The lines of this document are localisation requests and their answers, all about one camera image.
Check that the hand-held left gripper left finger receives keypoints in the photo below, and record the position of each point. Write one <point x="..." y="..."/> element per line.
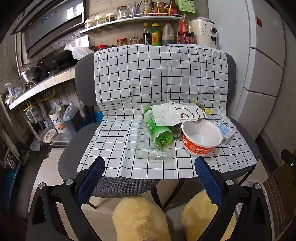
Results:
<point x="90" y="183"/>

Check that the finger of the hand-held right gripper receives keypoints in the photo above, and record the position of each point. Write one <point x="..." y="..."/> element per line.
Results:
<point x="289" y="157"/>

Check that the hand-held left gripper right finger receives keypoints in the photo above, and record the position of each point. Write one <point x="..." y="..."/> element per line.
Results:
<point x="208" y="178"/>

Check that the red instant noodle bowl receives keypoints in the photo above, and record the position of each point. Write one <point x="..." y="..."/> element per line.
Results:
<point x="198" y="148"/>

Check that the blue white milk carton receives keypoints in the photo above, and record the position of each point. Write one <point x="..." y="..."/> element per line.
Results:
<point x="225" y="132"/>

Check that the grey cloth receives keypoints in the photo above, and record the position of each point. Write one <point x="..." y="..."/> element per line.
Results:
<point x="177" y="132"/>

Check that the green tea plastic bottle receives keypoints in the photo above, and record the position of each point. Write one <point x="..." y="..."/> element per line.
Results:
<point x="159" y="136"/>

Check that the clear plastic tray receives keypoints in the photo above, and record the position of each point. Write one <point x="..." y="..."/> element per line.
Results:
<point x="145" y="150"/>

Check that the yellow plastic wrapper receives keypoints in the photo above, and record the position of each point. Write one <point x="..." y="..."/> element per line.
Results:
<point x="208" y="110"/>

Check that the brown-printed white paper bag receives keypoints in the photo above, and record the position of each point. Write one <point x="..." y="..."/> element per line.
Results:
<point x="185" y="111"/>

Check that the white paper napkin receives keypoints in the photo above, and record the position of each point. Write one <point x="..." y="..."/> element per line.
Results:
<point x="164" y="113"/>

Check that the person's yellow fluffy left leg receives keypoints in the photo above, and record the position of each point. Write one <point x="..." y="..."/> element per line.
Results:
<point x="138" y="220"/>

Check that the white printed bowl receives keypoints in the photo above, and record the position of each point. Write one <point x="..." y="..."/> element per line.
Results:
<point x="49" y="135"/>

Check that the dark liquid plastic jug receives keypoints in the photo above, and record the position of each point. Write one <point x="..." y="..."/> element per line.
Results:
<point x="72" y="122"/>

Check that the cream printed canister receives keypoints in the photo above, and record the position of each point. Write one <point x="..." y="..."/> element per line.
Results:
<point x="57" y="120"/>

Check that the blue basin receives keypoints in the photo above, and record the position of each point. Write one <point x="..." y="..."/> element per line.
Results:
<point x="9" y="185"/>

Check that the white gas meter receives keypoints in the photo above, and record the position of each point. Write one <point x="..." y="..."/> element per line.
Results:
<point x="32" y="112"/>

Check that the white refrigerator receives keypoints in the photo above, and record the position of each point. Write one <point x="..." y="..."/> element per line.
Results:
<point x="261" y="69"/>

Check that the yellow gas pipe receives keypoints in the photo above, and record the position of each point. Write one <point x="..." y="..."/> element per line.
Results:
<point x="44" y="99"/>

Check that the white kitchen counter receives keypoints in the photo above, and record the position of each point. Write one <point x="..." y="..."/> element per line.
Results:
<point x="46" y="83"/>

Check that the white black-checked cloth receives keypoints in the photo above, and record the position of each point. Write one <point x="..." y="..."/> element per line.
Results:
<point x="138" y="81"/>

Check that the grey office chair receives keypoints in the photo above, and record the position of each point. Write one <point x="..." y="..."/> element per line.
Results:
<point x="84" y="69"/>

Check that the clear plastic bag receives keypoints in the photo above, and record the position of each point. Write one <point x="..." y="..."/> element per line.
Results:
<point x="11" y="92"/>

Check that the steel pot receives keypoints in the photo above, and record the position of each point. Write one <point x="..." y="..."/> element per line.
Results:
<point x="29" y="75"/>

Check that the black wok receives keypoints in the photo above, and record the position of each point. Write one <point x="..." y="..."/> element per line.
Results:
<point x="55" y="59"/>

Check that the white plastic bag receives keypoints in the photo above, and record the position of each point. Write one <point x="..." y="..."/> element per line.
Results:
<point x="79" y="52"/>

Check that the red-lid glass jar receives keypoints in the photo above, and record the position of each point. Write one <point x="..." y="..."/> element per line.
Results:
<point x="122" y="42"/>

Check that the white kitchen appliance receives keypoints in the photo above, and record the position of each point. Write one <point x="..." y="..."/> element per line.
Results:
<point x="203" y="32"/>

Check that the dark vinegar jug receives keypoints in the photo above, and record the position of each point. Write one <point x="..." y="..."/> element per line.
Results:
<point x="168" y="37"/>

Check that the green yellow-capped bottle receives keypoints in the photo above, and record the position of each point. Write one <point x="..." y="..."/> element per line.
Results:
<point x="156" y="36"/>

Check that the dark soy sauce bottle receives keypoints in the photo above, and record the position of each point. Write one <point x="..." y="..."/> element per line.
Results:
<point x="146" y="37"/>

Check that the black range hood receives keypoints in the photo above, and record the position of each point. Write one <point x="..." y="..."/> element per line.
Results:
<point x="53" y="30"/>

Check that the glass spice jar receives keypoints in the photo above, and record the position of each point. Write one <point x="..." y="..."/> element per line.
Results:
<point x="89" y="23"/>
<point x="100" y="20"/>
<point x="111" y="17"/>

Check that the green plastic basket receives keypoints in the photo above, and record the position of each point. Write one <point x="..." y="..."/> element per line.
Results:
<point x="186" y="7"/>

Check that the empty clear glass jar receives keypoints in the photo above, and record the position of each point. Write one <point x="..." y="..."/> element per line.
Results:
<point x="122" y="12"/>

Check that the utensil holder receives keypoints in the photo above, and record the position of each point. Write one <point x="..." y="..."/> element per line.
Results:
<point x="134" y="9"/>

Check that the white wall shelf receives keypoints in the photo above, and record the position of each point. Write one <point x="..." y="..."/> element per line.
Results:
<point x="129" y="19"/>

